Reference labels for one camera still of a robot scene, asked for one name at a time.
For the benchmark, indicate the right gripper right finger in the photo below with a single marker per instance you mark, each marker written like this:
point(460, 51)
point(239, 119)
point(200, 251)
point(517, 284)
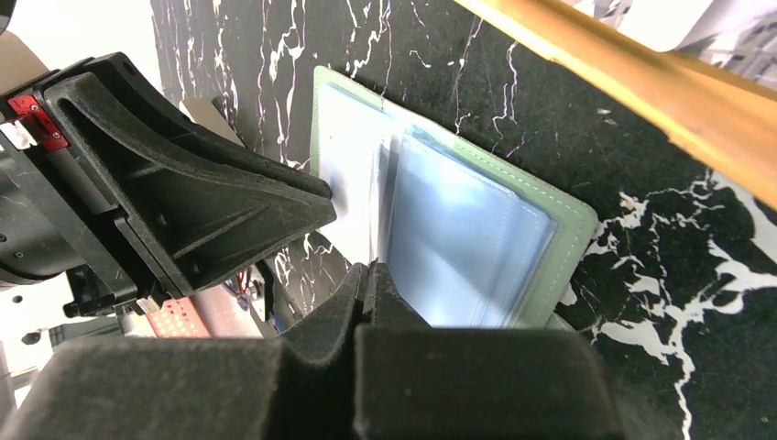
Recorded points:
point(414, 381)

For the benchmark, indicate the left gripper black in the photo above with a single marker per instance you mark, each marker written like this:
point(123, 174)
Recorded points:
point(131, 199)

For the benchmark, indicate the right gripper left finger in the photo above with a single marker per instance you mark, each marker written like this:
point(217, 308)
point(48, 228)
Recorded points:
point(298, 385)

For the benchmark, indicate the green card holder wallet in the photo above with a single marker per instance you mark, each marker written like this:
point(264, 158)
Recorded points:
point(469, 239)

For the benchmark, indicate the tan oval tray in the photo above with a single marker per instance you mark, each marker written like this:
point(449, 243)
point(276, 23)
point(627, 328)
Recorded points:
point(721, 119)

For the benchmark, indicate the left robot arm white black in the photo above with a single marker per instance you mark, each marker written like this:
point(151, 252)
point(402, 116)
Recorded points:
point(29, 310)

